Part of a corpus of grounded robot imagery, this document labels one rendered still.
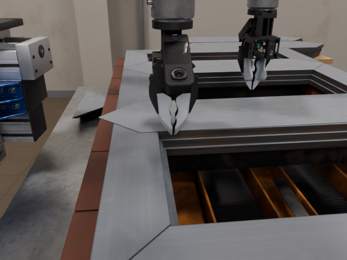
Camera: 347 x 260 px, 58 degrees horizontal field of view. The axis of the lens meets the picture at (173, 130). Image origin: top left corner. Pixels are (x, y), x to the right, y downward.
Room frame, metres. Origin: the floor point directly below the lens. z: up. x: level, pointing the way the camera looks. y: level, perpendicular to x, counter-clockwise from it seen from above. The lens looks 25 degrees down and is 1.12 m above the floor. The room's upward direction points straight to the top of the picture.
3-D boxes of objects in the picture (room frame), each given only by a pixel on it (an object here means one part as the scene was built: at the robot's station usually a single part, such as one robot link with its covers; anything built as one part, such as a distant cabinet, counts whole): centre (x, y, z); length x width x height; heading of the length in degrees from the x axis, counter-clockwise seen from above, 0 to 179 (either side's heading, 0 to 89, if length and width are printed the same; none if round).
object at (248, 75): (0.83, -0.21, 0.90); 0.06 x 0.03 x 0.09; 6
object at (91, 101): (1.17, 0.30, 0.70); 0.39 x 0.12 x 0.04; 6
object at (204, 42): (1.71, -0.38, 0.82); 0.80 x 0.40 x 0.06; 96
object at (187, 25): (0.57, 0.00, 1.01); 0.09 x 0.08 x 0.12; 6
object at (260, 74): (0.83, -0.24, 0.90); 0.06 x 0.03 x 0.09; 6
